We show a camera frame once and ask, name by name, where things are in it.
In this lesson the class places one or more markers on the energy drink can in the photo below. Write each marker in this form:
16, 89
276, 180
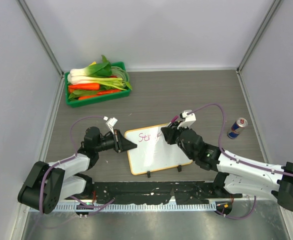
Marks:
238, 126

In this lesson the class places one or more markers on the yellow framed whiteboard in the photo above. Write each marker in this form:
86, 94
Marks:
153, 153

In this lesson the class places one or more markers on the pink capped marker pen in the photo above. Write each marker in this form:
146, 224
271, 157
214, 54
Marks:
172, 121

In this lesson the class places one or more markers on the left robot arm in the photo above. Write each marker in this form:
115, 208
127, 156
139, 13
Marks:
49, 183

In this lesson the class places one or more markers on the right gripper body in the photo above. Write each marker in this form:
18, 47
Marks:
179, 130

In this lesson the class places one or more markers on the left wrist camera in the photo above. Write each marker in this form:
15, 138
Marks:
110, 123

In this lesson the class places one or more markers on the white cable duct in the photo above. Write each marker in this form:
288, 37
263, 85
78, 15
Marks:
170, 207

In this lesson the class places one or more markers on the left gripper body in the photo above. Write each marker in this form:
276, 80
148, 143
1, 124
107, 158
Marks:
115, 146

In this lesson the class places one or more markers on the green leaf vegetable toy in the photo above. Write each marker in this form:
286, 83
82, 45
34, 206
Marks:
81, 93

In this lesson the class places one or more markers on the orange carrot toy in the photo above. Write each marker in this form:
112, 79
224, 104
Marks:
87, 97
84, 86

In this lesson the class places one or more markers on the green onion toy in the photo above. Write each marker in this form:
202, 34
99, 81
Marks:
113, 82

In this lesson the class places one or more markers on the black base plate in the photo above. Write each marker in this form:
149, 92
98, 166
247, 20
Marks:
155, 192

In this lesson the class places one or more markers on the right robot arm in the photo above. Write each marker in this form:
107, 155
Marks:
235, 174

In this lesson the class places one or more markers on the bok choy toy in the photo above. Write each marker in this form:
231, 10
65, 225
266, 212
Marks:
100, 70

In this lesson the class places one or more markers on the red chili toy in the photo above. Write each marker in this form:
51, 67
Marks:
106, 92

